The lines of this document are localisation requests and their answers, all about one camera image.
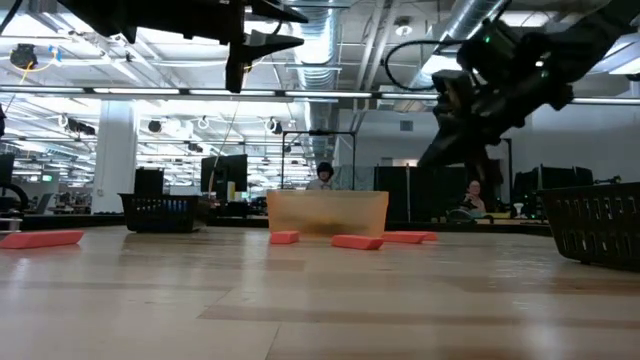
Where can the silver ventilation duct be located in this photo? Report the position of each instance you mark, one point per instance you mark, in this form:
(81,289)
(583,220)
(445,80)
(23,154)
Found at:
(465,10)
(320,55)

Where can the black ceiling device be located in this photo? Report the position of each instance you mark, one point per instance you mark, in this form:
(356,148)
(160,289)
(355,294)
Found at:
(23,56)

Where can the orange translucent plastic bin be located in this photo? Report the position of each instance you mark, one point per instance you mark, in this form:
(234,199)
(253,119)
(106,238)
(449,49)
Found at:
(327,210)

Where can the black aluminium table frame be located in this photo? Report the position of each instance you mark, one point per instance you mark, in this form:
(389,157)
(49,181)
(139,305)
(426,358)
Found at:
(60,221)

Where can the overhead LED light bar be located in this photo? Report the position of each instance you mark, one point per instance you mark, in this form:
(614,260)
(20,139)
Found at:
(350,95)

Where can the black metal frame stand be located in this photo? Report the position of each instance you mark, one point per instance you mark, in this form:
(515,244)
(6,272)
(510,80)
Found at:
(320,133)
(509,160)

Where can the person with dark head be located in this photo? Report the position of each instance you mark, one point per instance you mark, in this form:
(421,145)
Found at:
(324,172)

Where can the orange rectangular eraser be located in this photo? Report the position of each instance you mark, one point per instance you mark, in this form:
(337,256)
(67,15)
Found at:
(357,242)
(402,237)
(285,237)
(40,239)
(431,236)

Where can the white building pillar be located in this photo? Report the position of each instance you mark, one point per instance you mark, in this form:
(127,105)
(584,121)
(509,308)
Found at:
(114,165)

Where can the black robot workstation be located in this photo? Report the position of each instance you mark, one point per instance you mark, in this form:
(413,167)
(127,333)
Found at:
(550,185)

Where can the black chair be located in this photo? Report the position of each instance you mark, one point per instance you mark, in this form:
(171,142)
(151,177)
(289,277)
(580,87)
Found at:
(6,167)

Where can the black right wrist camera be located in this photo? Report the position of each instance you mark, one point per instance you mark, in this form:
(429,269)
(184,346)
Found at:
(452,87)

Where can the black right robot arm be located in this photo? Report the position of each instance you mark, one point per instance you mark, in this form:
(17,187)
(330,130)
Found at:
(590,45)

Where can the seated person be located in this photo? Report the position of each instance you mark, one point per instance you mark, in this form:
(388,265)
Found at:
(474,197)

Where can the black plastic slotted basket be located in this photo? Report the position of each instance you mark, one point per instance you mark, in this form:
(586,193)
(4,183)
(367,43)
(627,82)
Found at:
(150,220)
(595,225)

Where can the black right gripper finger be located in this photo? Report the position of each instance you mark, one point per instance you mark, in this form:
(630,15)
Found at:
(487,170)
(455,145)

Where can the black partition panels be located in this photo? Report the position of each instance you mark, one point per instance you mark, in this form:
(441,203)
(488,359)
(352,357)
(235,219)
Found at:
(430,195)

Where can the large black monitor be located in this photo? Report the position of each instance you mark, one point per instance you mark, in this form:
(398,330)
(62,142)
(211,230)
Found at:
(225,175)

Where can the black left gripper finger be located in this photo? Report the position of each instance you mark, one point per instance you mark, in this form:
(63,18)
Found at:
(272,10)
(265,45)

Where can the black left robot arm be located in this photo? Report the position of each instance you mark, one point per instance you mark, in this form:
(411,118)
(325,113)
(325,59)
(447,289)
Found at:
(150,15)

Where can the small black monitor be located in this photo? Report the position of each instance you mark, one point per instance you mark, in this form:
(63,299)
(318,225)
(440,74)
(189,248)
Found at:
(148,180)

